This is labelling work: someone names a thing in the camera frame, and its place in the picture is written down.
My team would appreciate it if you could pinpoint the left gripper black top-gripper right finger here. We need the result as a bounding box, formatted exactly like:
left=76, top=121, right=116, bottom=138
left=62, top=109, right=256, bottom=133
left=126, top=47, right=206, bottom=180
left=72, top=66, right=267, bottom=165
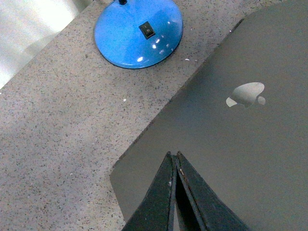
left=176, top=152, right=250, bottom=231

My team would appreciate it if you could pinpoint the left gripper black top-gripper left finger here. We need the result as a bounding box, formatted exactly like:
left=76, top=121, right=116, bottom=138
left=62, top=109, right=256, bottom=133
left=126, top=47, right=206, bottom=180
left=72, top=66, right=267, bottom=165
left=123, top=152, right=177, bottom=231

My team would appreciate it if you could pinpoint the grey laptop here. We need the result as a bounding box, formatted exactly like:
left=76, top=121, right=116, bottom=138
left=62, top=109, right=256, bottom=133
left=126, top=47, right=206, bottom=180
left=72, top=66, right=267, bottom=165
left=111, top=0, right=308, bottom=231

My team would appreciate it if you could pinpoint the blue desk lamp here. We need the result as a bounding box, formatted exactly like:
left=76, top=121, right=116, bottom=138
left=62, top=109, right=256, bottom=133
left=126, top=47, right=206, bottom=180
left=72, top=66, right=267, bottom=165
left=94, top=0, right=183, bottom=69

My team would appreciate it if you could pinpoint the white curtain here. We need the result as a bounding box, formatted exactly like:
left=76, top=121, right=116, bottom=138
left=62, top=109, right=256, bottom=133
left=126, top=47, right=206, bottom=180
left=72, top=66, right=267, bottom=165
left=0, top=0, right=102, bottom=90

